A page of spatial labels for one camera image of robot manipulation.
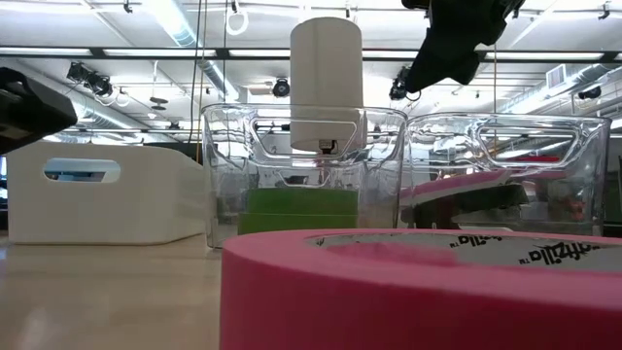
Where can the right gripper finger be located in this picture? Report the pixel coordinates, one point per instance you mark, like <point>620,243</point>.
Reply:
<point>427,65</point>
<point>464,65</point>

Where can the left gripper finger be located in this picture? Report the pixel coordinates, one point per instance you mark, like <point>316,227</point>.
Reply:
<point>34,112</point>

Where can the black stapler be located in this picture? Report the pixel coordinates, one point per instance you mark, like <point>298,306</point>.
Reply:
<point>466,201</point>

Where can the pink tape roll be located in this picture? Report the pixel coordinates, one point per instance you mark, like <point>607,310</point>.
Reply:
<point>389,301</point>

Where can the black ceiling spotlight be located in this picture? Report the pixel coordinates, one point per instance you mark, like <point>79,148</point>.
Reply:
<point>92,80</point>
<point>281,88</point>
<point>590,92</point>
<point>397,87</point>

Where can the white shade table lamp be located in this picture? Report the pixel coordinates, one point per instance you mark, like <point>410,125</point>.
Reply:
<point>325,73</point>

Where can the black overhead beam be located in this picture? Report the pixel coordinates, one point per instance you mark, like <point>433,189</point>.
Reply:
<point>146,50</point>

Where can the white plastic bin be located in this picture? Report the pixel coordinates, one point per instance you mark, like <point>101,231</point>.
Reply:
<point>121,209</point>

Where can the clear plastic bin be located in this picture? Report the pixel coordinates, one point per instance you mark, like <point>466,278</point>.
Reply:
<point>223,146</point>
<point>590,146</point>

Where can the silver ventilation duct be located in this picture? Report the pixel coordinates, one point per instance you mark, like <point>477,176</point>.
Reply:
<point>583,80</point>
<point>189,34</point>

